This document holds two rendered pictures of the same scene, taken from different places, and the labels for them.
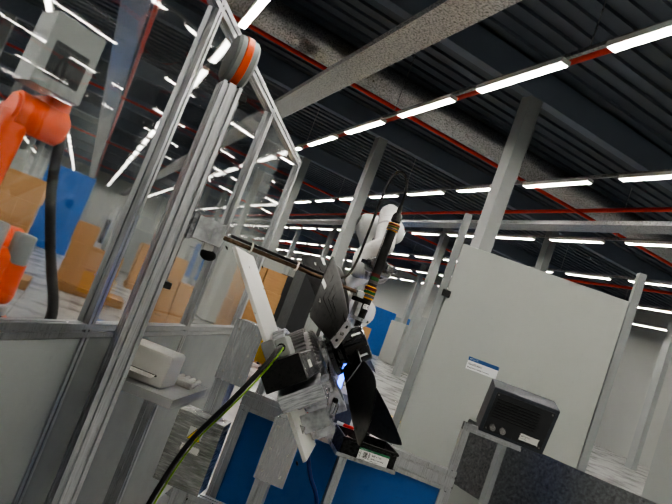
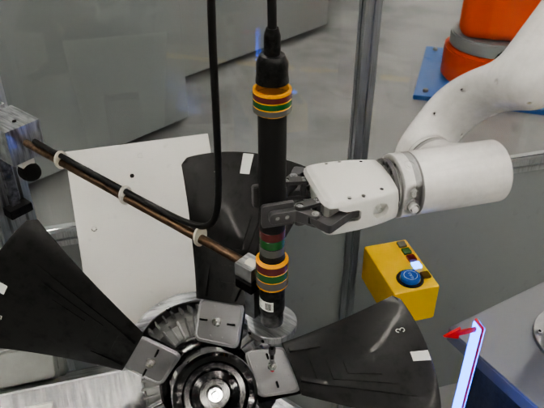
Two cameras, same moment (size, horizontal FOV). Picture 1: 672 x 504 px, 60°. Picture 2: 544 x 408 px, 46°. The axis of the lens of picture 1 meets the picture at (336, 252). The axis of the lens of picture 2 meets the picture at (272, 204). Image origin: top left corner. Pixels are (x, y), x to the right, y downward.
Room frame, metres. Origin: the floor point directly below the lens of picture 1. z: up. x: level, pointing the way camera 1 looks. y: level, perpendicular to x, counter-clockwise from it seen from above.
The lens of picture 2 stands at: (1.79, -0.76, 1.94)
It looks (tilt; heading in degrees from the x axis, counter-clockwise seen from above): 35 degrees down; 68
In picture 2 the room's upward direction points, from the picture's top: straight up
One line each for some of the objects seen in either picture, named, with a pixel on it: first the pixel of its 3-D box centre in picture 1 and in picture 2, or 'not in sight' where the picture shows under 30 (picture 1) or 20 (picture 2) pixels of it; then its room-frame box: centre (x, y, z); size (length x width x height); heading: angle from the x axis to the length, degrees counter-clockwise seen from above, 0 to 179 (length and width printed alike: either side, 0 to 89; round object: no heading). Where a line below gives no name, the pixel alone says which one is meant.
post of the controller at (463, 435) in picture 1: (459, 446); not in sight; (2.34, -0.73, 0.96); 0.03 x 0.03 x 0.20; 83
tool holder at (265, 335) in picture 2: (361, 306); (266, 298); (2.04, -0.15, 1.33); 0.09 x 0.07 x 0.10; 118
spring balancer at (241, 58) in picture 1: (239, 62); not in sight; (1.70, 0.47, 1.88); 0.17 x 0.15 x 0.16; 173
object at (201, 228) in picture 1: (205, 230); (10, 133); (1.74, 0.39, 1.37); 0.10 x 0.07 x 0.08; 118
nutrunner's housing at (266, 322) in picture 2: (379, 266); (272, 208); (2.04, -0.16, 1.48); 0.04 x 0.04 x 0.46
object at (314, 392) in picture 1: (301, 392); not in sight; (1.71, -0.05, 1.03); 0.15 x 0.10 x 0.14; 83
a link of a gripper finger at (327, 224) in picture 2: not in sight; (336, 211); (2.11, -0.20, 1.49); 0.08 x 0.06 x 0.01; 53
